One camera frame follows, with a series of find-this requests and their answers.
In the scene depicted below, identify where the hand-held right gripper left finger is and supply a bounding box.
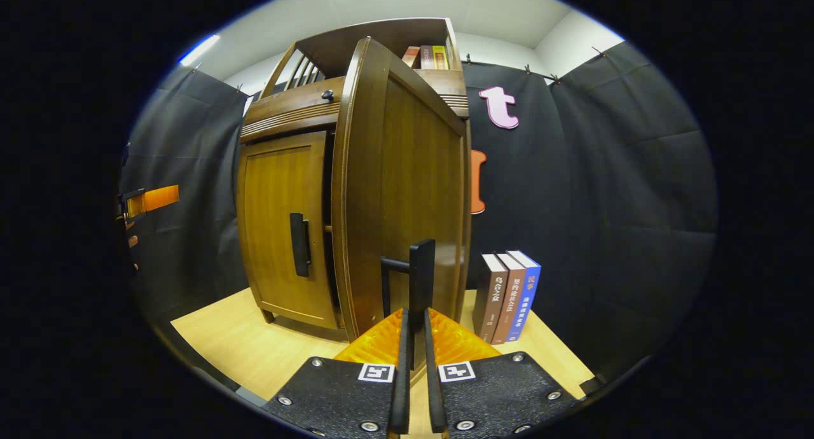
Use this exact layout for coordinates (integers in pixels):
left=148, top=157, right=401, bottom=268
left=262, top=307, right=411, bottom=436

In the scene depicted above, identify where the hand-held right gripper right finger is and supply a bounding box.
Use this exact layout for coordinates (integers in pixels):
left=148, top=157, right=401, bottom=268
left=423, top=307, right=583, bottom=436

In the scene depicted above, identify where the wooden cabinet door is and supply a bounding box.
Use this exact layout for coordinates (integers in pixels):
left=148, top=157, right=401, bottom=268
left=331, top=37, right=473, bottom=344
left=237, top=130, right=341, bottom=330

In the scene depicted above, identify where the wooden double-door shoe cabinet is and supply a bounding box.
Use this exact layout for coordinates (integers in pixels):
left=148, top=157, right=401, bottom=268
left=235, top=17, right=471, bottom=333

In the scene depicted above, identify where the dark brown book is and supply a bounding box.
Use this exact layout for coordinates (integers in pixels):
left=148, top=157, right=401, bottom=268
left=472, top=253, right=509, bottom=344

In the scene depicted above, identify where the rust brown book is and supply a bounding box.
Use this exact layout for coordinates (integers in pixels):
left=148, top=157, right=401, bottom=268
left=491, top=253, right=527, bottom=345

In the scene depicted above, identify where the blue book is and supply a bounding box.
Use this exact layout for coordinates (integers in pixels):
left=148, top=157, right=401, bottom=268
left=507, top=250, right=542, bottom=342

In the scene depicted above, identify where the narrow ceiling light strip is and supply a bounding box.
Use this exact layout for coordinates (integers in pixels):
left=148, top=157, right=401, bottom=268
left=178, top=34, right=221, bottom=67

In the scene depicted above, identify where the black backdrop cloth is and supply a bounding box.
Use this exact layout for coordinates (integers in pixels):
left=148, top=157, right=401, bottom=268
left=118, top=41, right=719, bottom=382

